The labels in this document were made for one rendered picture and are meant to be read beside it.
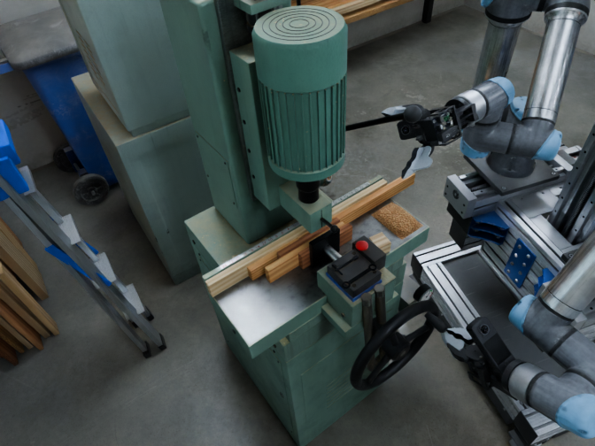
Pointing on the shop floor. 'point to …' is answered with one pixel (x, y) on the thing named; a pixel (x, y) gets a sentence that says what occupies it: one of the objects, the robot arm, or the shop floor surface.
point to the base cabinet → (305, 375)
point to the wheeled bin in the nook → (59, 96)
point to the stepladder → (29, 211)
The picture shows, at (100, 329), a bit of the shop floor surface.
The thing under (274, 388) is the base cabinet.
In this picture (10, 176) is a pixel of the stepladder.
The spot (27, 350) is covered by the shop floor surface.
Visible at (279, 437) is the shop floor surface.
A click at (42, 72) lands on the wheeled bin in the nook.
